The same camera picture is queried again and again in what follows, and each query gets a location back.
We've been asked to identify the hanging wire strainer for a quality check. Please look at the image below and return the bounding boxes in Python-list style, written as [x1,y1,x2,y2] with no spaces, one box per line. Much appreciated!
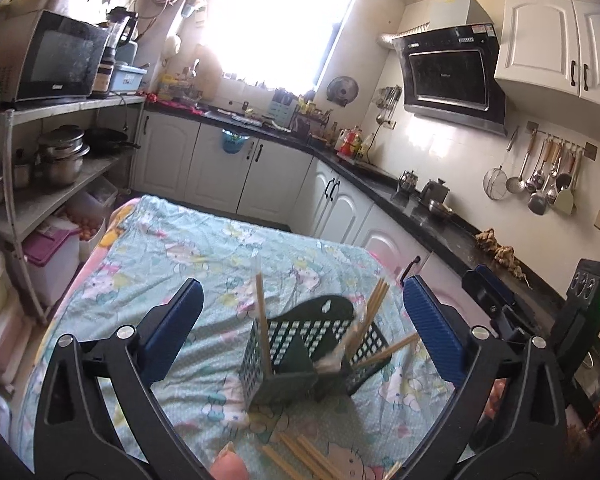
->
[482,127,519,200]

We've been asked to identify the black blender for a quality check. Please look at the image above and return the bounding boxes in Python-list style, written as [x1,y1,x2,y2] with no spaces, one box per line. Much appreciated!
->
[91,6,137,99]

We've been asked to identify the small wall fan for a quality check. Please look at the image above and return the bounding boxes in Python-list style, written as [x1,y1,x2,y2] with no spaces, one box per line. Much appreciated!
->
[326,76,360,107]

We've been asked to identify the blue plastic tray box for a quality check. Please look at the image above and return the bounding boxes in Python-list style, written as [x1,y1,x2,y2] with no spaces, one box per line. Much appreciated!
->
[109,63,147,94]

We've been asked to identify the stainless steel stacked pots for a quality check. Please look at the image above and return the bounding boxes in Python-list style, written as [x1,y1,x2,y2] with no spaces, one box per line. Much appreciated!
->
[38,125,90,188]

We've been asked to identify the bamboo chopstick pair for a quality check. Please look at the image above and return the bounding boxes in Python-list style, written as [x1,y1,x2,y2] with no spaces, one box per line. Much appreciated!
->
[279,434,346,479]
[344,278,389,360]
[261,445,304,480]
[252,255,273,376]
[352,333,420,370]

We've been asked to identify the black frying pan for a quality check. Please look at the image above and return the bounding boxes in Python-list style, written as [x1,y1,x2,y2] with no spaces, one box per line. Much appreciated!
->
[83,128,140,157]

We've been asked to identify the black microwave oven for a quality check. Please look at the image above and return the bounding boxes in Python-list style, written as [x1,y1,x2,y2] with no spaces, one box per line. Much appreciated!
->
[0,10,108,103]

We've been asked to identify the steel kettle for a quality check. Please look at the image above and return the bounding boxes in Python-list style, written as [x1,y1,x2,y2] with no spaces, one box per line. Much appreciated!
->
[419,179,450,205]

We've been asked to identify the white upper cabinet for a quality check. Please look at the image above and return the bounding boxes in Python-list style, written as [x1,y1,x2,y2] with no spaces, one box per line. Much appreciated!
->
[493,0,600,131]

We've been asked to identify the left hand fingers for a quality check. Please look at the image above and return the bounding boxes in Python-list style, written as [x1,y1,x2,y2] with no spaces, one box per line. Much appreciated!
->
[210,442,250,480]

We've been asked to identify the blue hanging door bin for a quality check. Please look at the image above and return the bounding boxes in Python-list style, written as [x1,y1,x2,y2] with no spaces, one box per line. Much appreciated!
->
[222,129,249,155]

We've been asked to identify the hanging metal ladle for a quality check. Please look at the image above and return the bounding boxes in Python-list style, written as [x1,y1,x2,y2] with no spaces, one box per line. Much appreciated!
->
[505,129,536,194]

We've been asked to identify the metal storage shelf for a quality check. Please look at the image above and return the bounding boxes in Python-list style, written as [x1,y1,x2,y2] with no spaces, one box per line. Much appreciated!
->
[0,94,145,325]

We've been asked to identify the hanging green spatula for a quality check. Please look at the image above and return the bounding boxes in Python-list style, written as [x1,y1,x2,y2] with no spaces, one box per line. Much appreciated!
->
[552,152,581,217]

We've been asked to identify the dark green plastic utensil basket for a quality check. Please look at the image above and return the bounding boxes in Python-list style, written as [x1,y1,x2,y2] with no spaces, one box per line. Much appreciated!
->
[239,295,390,406]

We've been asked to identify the black range hood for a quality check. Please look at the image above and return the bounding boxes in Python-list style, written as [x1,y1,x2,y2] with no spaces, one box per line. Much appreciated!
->
[378,0,507,136]

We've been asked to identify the black tracker box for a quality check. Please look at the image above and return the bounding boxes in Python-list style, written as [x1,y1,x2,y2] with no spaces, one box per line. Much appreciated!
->
[550,259,600,379]

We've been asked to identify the small steel teapot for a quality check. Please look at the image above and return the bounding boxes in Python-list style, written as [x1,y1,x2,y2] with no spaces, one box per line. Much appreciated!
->
[396,170,418,195]

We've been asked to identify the hello kitty patterned tablecloth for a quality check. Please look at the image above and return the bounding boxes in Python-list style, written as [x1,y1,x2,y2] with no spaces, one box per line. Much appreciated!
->
[12,196,453,479]

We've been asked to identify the purple lidded storage box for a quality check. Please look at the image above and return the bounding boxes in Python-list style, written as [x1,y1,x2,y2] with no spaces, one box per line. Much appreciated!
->
[22,223,80,307]

